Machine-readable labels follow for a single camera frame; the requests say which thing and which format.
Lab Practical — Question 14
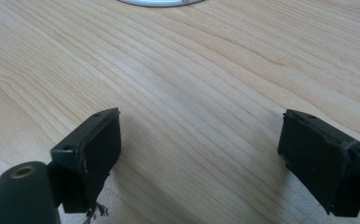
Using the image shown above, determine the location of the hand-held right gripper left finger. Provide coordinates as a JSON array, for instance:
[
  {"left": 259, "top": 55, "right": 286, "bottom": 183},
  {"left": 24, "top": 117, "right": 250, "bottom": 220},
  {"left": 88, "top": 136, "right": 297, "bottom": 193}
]
[{"left": 49, "top": 107, "right": 122, "bottom": 215}]

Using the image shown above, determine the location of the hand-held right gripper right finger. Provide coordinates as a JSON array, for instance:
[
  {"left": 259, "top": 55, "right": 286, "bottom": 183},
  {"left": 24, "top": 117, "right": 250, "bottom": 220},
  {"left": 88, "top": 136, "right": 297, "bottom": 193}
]
[{"left": 277, "top": 108, "right": 360, "bottom": 217}]

